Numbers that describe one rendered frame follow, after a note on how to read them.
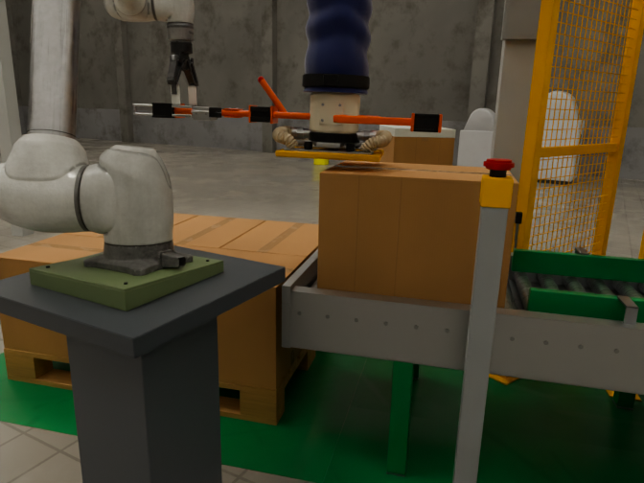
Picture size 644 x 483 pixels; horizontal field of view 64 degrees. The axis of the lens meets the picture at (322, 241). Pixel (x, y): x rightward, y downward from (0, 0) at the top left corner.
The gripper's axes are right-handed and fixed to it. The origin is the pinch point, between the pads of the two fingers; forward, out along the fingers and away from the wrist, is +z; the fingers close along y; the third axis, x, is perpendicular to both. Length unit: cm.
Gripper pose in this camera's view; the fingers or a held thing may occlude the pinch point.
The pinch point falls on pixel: (184, 102)
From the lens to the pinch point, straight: 199.3
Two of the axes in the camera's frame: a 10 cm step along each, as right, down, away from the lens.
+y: 1.9, -2.4, 9.5
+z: 0.0, 9.7, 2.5
